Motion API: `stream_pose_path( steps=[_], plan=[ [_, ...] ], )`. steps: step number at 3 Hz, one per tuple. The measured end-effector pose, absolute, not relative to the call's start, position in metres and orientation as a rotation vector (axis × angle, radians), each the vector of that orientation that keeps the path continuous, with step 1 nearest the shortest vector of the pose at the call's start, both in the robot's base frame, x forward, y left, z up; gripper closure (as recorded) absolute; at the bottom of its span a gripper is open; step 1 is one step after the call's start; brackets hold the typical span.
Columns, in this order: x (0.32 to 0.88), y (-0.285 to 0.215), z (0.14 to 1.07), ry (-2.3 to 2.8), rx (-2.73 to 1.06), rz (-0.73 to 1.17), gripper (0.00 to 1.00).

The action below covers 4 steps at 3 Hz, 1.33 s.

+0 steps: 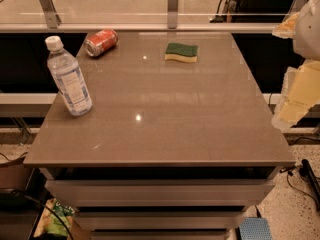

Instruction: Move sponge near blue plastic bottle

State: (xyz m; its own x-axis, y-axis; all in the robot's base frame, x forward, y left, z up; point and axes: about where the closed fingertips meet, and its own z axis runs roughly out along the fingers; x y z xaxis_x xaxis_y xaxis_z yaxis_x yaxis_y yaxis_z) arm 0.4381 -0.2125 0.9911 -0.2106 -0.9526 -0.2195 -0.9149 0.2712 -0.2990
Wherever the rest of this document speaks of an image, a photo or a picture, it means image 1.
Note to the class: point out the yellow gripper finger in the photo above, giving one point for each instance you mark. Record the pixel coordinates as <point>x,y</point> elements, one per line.
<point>286,29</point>
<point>300,92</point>

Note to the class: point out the green and yellow sponge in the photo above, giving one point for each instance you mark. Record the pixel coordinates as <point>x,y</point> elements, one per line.
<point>181,52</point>

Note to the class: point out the clear plastic water bottle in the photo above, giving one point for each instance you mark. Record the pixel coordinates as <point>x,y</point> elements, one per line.
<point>67,74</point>

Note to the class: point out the grey drawer cabinet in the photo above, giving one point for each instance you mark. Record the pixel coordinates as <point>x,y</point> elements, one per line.
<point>170,150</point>

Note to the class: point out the blue perforated pad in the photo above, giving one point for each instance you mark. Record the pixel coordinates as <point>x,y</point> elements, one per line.
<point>255,229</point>

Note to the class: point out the red soda can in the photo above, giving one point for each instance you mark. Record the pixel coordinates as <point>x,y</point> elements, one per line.
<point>100,42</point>

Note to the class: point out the green snack bag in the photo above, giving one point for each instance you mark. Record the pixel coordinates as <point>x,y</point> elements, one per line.
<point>55,222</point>

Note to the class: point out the middle metal railing post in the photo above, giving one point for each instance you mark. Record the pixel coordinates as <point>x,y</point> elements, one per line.
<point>172,13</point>

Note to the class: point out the left metal railing post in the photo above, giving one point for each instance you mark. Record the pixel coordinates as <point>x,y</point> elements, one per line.
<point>50,14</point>

